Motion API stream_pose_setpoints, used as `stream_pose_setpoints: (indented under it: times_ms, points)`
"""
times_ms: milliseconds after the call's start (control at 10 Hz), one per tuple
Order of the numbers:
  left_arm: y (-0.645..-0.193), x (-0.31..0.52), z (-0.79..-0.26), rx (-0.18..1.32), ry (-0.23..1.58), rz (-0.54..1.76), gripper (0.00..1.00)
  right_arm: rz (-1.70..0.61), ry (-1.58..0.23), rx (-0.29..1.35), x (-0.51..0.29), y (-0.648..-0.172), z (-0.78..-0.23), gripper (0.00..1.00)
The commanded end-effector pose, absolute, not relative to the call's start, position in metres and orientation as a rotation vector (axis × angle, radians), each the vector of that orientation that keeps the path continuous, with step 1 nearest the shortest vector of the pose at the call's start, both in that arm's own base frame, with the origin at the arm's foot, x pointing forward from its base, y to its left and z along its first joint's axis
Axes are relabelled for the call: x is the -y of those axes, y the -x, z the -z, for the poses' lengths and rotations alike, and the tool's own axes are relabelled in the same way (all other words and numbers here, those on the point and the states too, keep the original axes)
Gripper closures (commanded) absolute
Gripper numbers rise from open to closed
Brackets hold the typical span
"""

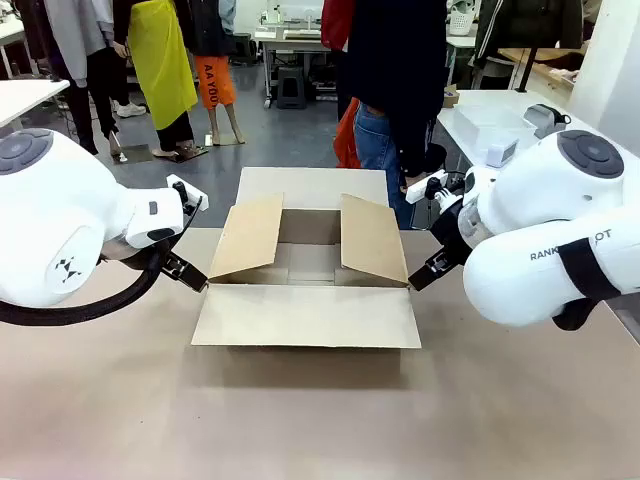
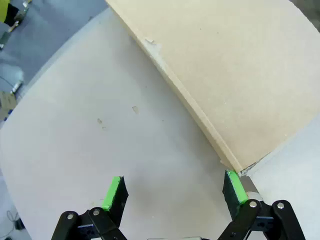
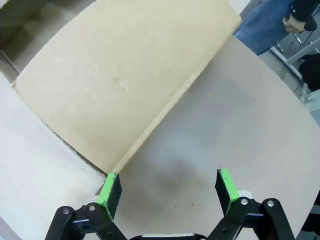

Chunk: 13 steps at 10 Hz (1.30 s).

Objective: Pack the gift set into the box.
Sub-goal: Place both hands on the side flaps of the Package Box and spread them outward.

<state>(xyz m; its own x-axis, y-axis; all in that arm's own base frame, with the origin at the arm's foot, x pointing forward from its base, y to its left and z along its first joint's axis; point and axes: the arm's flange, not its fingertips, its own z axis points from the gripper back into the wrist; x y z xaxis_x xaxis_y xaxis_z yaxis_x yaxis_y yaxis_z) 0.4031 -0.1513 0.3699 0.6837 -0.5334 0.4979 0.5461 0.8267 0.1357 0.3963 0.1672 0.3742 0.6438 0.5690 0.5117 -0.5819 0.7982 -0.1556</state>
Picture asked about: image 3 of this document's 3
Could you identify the person's left hand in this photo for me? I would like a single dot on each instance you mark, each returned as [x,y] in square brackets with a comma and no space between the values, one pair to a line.
[292,25]

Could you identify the black office chair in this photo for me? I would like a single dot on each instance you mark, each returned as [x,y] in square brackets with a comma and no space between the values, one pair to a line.
[311,72]

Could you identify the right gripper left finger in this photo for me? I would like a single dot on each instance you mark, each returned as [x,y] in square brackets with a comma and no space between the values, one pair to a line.
[105,200]

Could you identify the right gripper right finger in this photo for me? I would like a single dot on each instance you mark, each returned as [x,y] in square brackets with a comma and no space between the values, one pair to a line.
[227,192]

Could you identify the brown cardboard box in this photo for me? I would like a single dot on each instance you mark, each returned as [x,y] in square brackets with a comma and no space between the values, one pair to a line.
[112,75]

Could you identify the white metal table frame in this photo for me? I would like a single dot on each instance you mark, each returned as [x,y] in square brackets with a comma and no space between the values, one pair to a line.
[287,56]

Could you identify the person's blue jeans leg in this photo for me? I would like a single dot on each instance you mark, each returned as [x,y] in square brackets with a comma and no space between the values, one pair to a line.
[262,22]

